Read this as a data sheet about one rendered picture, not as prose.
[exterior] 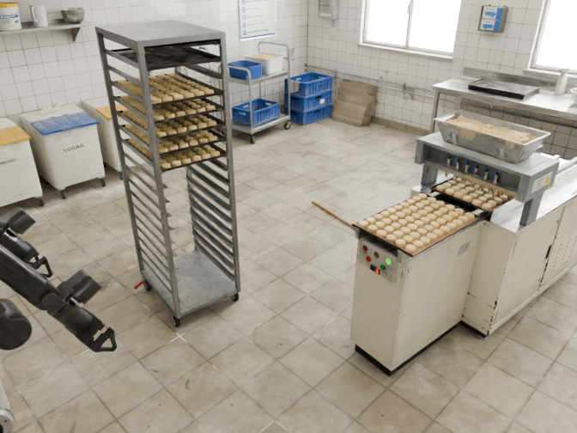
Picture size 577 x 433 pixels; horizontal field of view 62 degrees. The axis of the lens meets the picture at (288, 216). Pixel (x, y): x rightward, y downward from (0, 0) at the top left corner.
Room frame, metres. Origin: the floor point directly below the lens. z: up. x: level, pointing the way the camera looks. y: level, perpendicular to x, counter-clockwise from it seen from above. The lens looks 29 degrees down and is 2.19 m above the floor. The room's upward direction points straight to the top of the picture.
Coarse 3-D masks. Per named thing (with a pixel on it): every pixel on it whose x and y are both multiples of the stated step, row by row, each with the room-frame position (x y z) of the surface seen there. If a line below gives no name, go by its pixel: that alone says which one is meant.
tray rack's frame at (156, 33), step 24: (120, 24) 2.95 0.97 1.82; (144, 24) 2.95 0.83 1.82; (168, 24) 2.95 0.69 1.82; (192, 24) 2.95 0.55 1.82; (120, 144) 2.88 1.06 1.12; (192, 216) 3.14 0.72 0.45; (192, 264) 2.95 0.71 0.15; (192, 288) 2.66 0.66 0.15; (216, 288) 2.66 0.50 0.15; (168, 312) 2.45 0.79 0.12
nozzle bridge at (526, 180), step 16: (416, 144) 2.81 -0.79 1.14; (432, 144) 2.73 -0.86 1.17; (448, 144) 2.71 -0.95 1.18; (416, 160) 2.80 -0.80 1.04; (432, 160) 2.79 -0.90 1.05; (464, 160) 2.64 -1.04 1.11; (480, 160) 2.48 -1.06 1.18; (496, 160) 2.47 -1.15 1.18; (528, 160) 2.47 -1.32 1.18; (544, 160) 2.47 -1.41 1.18; (432, 176) 2.89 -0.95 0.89; (464, 176) 2.58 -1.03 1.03; (480, 176) 2.54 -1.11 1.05; (512, 176) 2.41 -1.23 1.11; (528, 176) 2.26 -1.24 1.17; (544, 176) 2.36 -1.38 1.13; (512, 192) 2.35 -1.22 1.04; (528, 192) 2.27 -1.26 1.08; (528, 208) 2.33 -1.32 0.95; (528, 224) 2.34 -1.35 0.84
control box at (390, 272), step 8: (360, 248) 2.17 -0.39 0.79; (368, 248) 2.13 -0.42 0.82; (376, 248) 2.10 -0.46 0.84; (360, 256) 2.17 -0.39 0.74; (368, 256) 2.12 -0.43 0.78; (384, 256) 2.04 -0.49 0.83; (392, 256) 2.03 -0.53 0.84; (368, 264) 2.12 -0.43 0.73; (376, 264) 2.08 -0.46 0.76; (384, 264) 2.04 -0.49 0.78; (392, 264) 2.00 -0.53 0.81; (384, 272) 2.03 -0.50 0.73; (392, 272) 1.99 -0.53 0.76; (392, 280) 1.99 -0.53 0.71
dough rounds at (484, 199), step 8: (448, 184) 2.70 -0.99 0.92; (456, 184) 2.75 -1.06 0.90; (464, 184) 2.71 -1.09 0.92; (448, 192) 2.60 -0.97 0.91; (456, 192) 2.58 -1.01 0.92; (464, 192) 2.59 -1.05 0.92; (472, 192) 2.62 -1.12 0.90; (480, 192) 2.58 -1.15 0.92; (488, 192) 2.62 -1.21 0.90; (496, 192) 2.58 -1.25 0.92; (472, 200) 2.49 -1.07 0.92; (480, 200) 2.48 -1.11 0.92; (488, 200) 2.52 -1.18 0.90; (496, 200) 2.48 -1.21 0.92; (504, 200) 2.51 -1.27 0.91; (488, 208) 2.40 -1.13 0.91; (496, 208) 2.42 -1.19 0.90
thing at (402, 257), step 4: (572, 160) 3.15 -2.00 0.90; (576, 160) 3.15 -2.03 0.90; (564, 164) 3.07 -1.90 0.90; (568, 164) 3.07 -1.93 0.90; (572, 164) 3.11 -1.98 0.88; (576, 164) 3.16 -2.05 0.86; (560, 168) 3.00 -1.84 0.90; (564, 168) 3.04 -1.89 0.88; (568, 168) 3.09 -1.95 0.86; (560, 172) 3.00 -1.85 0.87; (472, 212) 2.38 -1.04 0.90; (476, 212) 2.38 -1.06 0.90; (480, 212) 2.38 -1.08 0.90; (484, 212) 2.42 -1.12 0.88; (484, 216) 2.42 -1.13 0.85; (464, 228) 2.29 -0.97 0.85; (456, 232) 2.25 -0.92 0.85; (400, 252) 1.96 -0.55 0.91; (400, 256) 1.97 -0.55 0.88; (404, 256) 1.97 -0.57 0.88; (408, 256) 1.99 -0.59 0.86; (400, 260) 1.97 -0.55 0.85; (404, 260) 1.97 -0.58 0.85
